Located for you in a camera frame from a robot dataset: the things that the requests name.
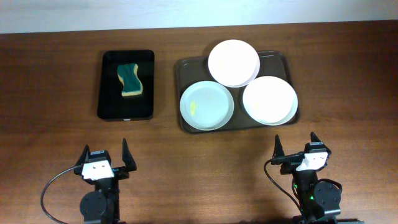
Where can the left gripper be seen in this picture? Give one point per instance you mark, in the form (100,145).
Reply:
(128,158)

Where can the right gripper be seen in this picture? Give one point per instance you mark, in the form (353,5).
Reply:
(290,163)

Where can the white cream plate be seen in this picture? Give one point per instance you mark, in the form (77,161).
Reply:
(270,101)

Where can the green and yellow sponge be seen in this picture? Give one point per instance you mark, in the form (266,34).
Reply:
(127,75)

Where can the light blue plate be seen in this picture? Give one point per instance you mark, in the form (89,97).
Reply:
(206,105)

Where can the pink plate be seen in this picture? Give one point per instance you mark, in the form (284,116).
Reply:
(233,63)

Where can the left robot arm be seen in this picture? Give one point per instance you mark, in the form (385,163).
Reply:
(101,206)

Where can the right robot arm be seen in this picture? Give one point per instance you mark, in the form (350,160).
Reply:
(318,200)

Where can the black rectangular sponge tray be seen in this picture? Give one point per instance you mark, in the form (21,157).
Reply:
(112,106)

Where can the dark brown serving tray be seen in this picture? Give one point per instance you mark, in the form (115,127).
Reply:
(195,69)

